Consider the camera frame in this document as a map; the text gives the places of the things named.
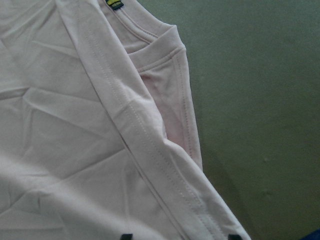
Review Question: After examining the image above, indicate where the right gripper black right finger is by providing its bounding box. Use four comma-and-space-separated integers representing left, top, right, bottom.
228, 234, 242, 240

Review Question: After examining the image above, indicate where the pink Snoopy t-shirt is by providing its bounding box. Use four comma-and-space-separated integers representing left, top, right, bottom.
0, 0, 249, 240

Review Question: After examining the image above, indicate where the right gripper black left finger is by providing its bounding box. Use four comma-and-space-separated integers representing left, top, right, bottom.
121, 233, 133, 240

